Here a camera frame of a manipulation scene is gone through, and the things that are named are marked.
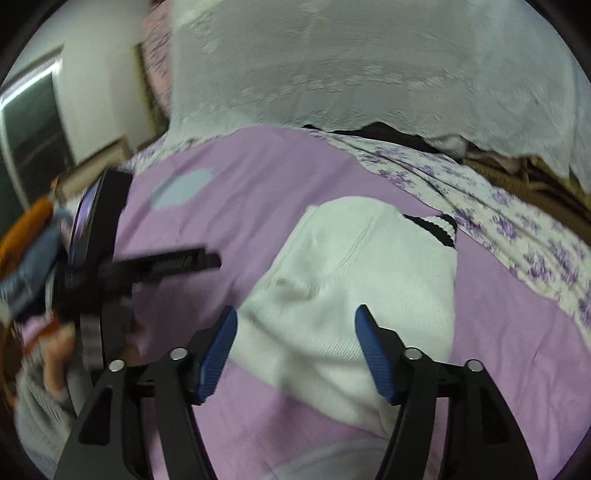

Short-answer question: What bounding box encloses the person's left forearm grey sleeve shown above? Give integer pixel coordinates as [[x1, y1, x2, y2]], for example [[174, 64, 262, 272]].
[[14, 360, 90, 476]]

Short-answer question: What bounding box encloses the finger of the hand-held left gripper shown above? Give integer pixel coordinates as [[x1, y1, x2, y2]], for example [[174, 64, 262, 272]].
[[131, 247, 223, 289]]

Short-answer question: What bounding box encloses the white lace cloth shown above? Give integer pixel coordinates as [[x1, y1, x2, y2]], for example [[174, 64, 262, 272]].
[[168, 0, 591, 181]]

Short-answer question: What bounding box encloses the dark cloth pile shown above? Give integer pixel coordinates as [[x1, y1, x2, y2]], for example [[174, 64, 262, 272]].
[[302, 121, 591, 222]]

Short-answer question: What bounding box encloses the blue and orange plush toy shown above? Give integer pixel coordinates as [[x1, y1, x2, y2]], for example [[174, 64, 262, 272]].
[[0, 196, 75, 324]]

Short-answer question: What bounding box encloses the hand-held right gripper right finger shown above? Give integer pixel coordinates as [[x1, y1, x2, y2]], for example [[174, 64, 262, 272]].
[[355, 305, 539, 480]]

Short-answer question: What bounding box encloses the pink pillow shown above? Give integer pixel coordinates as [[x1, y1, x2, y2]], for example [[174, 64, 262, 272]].
[[141, 4, 174, 121]]

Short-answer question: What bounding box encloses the purple blanket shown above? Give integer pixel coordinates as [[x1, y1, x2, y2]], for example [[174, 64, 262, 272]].
[[92, 127, 591, 480]]

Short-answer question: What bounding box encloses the wooden frame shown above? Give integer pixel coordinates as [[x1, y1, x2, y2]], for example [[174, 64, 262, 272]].
[[51, 136, 132, 195]]

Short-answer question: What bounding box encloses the person's left hand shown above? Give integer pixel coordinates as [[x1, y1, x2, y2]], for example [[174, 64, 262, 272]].
[[41, 323, 79, 402]]

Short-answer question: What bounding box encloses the dark window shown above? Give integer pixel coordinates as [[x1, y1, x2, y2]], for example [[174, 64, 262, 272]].
[[0, 58, 75, 195]]

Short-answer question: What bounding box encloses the white sock with black stripes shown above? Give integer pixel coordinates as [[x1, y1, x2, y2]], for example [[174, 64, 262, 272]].
[[231, 196, 460, 439]]

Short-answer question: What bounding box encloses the purple floral bed sheet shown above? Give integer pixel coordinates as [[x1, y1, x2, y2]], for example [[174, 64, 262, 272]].
[[122, 127, 591, 328]]

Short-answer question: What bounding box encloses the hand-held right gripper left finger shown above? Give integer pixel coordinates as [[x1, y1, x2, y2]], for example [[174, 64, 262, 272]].
[[54, 305, 238, 480]]

